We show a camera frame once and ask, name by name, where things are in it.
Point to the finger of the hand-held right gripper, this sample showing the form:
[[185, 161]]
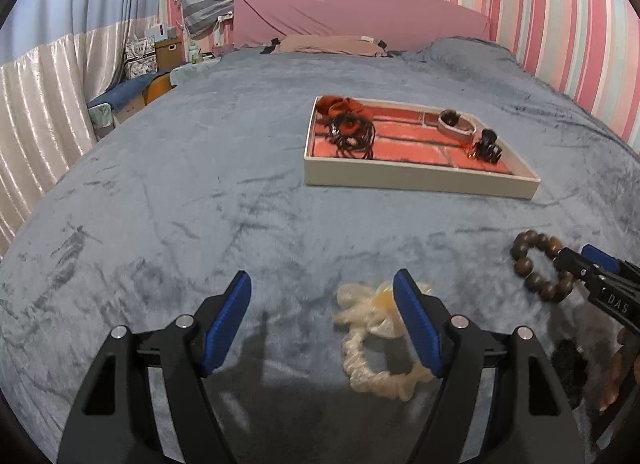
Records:
[[572, 264], [602, 257]]

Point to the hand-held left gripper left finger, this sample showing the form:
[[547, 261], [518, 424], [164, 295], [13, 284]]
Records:
[[227, 324]]

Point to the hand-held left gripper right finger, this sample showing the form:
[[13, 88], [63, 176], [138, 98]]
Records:
[[417, 324]]

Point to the cream scrunchie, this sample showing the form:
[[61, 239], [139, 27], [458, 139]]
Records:
[[360, 369]]

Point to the black hair claw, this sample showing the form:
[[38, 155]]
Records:
[[487, 146]]

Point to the beige jewelry tray orange lining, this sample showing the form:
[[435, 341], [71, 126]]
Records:
[[415, 148]]

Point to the orange scrunchie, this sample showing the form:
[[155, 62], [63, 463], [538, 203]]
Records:
[[340, 104]]

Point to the person's right hand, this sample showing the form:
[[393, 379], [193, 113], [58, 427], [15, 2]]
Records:
[[625, 369]]

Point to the black scrunchie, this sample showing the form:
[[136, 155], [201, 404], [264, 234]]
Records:
[[570, 364]]

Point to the grey plush blanket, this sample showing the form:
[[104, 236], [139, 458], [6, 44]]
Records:
[[200, 194]]

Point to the blue folded cloth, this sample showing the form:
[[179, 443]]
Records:
[[122, 92]]

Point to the brown cardboard box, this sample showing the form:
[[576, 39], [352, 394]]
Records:
[[167, 51]]

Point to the patterned storage box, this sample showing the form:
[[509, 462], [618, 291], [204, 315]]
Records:
[[140, 57]]

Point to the tan pillow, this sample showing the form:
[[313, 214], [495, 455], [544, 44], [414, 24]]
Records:
[[330, 45]]

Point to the small white box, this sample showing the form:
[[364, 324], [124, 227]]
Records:
[[156, 31]]

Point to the blue and white curtain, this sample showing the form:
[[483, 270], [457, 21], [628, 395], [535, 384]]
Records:
[[60, 68]]

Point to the pink headboard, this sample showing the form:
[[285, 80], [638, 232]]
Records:
[[350, 13]]

